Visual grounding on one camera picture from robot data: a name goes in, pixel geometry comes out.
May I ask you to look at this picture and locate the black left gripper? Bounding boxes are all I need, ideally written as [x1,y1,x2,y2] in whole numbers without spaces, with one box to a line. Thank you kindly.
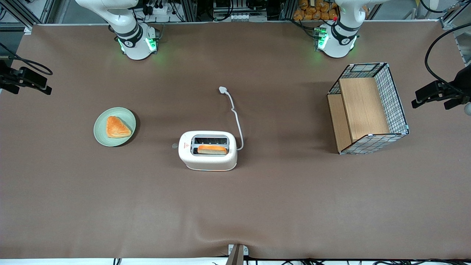
[411,64,471,110]

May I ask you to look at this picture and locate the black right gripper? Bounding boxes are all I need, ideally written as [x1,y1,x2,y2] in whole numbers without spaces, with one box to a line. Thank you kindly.
[0,58,53,95]

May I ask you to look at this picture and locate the white two-slot toaster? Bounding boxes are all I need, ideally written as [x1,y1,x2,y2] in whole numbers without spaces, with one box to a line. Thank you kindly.
[178,131,238,172]

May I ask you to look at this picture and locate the light wooden shelf board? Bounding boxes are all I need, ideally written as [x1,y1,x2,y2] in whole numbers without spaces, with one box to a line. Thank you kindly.
[327,77,391,152]

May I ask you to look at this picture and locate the pale green round plate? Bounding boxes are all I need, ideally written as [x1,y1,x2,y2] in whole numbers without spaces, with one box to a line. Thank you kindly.
[93,107,137,147]

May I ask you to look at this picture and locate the triangular golden pastry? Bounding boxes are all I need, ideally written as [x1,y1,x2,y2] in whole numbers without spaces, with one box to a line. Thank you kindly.
[106,116,132,139]

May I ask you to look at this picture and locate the white power strip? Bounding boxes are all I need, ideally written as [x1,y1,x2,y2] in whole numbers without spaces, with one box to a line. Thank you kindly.
[144,3,174,16]

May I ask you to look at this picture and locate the bag of bread rolls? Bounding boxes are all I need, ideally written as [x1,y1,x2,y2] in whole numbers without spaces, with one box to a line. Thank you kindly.
[293,0,340,21]

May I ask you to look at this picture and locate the toast bread slice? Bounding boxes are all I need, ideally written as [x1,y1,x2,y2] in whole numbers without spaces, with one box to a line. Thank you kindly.
[198,144,227,155]

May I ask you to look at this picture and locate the brown table mat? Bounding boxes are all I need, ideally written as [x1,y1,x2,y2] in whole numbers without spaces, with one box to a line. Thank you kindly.
[0,21,471,260]

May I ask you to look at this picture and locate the grey electronics box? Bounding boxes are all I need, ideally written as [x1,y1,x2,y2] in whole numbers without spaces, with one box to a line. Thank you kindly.
[213,0,268,22]

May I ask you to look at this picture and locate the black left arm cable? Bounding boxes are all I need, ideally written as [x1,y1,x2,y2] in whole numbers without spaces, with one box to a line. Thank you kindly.
[425,23,471,94]

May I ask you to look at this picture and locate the black wire grid basket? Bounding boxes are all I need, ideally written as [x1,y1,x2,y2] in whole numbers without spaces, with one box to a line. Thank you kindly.
[327,62,410,155]

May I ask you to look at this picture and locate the aluminium frame profile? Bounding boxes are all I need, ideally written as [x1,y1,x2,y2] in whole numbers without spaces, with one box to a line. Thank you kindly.
[0,0,56,32]
[180,0,198,22]
[440,0,471,65]
[280,0,297,21]

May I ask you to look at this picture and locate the white toaster power cable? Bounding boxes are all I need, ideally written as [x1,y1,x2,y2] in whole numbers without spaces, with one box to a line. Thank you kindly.
[218,86,244,151]

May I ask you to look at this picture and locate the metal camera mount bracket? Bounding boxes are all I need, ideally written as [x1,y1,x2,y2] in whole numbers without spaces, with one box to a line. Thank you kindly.
[226,244,249,265]

